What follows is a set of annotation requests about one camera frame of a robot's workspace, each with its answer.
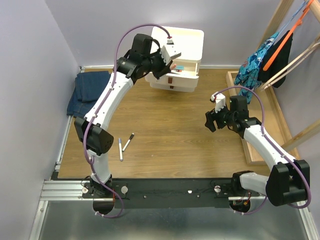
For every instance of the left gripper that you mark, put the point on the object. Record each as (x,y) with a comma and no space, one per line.
(164,69)

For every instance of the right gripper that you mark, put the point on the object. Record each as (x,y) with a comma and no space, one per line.
(212,116)

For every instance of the light blue highlighter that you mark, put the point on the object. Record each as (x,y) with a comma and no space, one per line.
(179,68)

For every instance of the drawer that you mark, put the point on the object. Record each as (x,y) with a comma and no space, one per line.
(172,88)
(187,78)

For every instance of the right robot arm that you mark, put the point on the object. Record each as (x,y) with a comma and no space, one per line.
(289,178)

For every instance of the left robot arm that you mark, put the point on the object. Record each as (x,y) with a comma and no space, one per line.
(92,129)

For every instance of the white drawer unit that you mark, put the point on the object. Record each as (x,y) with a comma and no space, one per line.
(189,41)

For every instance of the blue patterned garment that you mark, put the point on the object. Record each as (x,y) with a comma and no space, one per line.
(248,73)

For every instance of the black capped white marker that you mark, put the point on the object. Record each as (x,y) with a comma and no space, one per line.
(128,142)

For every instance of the wooden clothes rack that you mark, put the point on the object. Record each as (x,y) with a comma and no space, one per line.
(293,109)

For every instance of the folded blue jeans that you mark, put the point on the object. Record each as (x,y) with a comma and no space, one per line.
(88,88)

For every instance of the black garment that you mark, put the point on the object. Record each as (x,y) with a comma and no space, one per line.
(280,61)

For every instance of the purple capped white marker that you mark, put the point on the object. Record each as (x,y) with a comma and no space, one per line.
(120,150)

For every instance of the orange hanger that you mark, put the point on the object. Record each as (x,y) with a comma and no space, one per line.
(287,36)

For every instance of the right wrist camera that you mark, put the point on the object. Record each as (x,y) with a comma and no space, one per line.
(220,101)

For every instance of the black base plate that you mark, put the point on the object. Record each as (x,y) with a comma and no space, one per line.
(166,193)

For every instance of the aluminium rail frame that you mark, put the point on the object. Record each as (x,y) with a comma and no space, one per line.
(170,141)

